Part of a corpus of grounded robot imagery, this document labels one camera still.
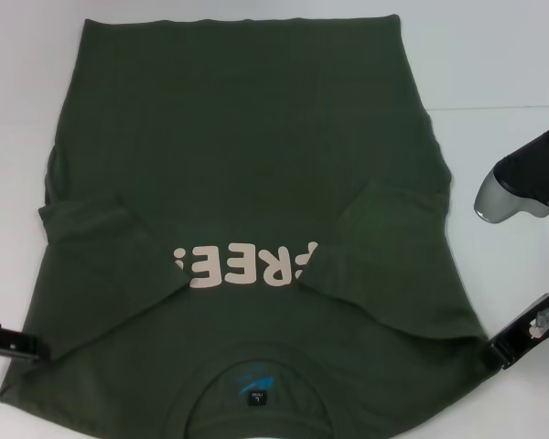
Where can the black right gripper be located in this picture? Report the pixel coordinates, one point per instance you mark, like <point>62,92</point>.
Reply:
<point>524,338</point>

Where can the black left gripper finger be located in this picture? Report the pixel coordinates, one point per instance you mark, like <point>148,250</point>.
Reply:
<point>9,345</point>

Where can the dark green FREE t-shirt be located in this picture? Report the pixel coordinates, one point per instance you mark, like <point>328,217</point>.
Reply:
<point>256,137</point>

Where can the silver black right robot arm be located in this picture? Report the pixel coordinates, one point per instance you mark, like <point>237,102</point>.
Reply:
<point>526,169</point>

